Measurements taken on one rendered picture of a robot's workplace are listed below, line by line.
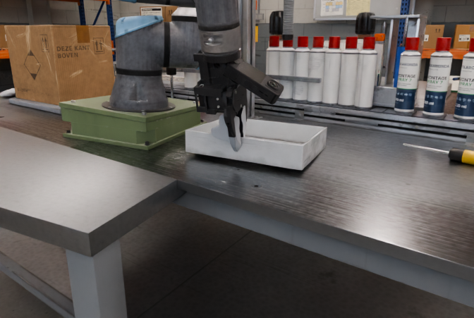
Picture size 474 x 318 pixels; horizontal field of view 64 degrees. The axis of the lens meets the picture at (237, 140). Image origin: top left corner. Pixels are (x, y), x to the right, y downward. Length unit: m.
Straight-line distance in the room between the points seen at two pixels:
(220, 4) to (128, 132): 0.42
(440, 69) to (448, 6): 4.49
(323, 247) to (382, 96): 0.66
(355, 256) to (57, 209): 0.47
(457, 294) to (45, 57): 1.33
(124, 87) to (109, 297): 0.51
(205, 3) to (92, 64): 0.90
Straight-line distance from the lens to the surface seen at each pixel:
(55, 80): 1.45
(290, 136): 0.95
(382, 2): 5.50
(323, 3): 5.62
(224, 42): 0.68
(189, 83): 1.51
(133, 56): 0.97
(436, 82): 1.12
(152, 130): 0.93
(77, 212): 0.65
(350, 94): 1.19
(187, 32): 0.98
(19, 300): 1.98
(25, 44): 1.57
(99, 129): 1.00
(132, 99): 0.98
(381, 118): 1.13
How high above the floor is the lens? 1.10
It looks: 16 degrees down
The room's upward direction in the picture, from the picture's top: straight up
